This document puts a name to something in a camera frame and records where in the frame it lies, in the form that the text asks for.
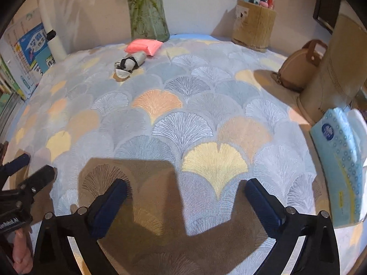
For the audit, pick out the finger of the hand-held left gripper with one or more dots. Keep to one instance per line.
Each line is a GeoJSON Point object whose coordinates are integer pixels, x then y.
{"type": "Point", "coordinates": [17, 161]}
{"type": "Point", "coordinates": [40, 177]}

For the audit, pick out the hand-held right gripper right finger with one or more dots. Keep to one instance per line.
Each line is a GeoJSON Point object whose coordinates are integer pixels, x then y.
{"type": "Point", "coordinates": [262, 206]}

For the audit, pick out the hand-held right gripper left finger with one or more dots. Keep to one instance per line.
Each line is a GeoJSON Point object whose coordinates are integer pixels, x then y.
{"type": "Point", "coordinates": [109, 206]}

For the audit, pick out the person's left hand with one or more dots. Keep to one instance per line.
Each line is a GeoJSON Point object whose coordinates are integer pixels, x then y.
{"type": "Point", "coordinates": [21, 252]}

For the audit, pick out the row of books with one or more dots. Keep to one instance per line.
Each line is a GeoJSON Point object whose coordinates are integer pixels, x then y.
{"type": "Point", "coordinates": [7, 91]}

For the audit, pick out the blue tissue pack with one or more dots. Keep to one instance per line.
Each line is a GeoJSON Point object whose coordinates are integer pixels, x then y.
{"type": "Point", "coordinates": [335, 163]}

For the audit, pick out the white pipe with black band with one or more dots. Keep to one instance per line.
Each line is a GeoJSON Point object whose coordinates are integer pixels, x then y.
{"type": "Point", "coordinates": [56, 48]}

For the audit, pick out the tan round handbag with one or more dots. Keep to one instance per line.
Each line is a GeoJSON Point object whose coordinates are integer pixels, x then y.
{"type": "Point", "coordinates": [298, 68]}

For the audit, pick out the small grey black fabric item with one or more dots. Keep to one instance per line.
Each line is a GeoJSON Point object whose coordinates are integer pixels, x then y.
{"type": "Point", "coordinates": [129, 63]}

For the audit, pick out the beige cylindrical container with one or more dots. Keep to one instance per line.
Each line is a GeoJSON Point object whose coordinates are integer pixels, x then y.
{"type": "Point", "coordinates": [332, 68]}

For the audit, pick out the wooden pen holder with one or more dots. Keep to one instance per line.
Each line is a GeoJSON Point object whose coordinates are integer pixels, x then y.
{"type": "Point", "coordinates": [253, 28]}

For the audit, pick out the glass vase with green stems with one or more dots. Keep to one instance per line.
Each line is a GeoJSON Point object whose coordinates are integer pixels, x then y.
{"type": "Point", "coordinates": [147, 14]}

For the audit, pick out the dark framed board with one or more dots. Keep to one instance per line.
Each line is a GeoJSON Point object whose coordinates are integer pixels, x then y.
{"type": "Point", "coordinates": [325, 8]}

